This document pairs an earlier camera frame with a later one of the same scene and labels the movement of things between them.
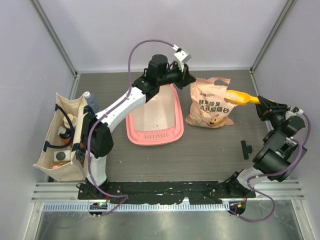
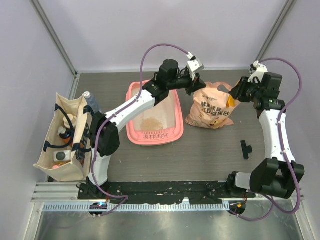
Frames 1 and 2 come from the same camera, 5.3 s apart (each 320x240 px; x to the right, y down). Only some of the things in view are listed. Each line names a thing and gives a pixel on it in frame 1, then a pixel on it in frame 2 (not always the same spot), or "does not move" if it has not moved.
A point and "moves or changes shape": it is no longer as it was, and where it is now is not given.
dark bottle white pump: x=64 y=134 does not move
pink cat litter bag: x=209 y=108 moves or changes shape
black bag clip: x=246 y=149 does not move
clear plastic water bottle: x=92 y=102 does not move
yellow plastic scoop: x=241 y=97 moves or changes shape
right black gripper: x=268 y=108 → x=238 y=92
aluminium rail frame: x=64 y=197 does not move
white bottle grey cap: x=62 y=156 does not move
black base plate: x=138 y=192 does not move
